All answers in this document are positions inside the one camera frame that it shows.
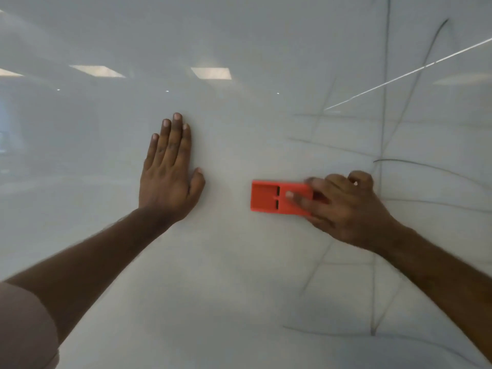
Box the person's left forearm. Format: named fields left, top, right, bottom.
left=2, top=207, right=174, bottom=346

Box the person's right hand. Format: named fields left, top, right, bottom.
left=285, top=170, right=405, bottom=255

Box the orange whiteboard eraser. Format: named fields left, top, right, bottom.
left=250, top=180, right=328, bottom=217

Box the white glossy whiteboard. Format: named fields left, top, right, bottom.
left=0, top=0, right=492, bottom=369

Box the person's left hand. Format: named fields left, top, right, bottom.
left=138, top=112, right=206, bottom=226

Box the person's right forearm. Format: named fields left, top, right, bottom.
left=370, top=223, right=492, bottom=362

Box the person's beige sleeve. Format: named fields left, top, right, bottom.
left=0, top=282, right=60, bottom=369

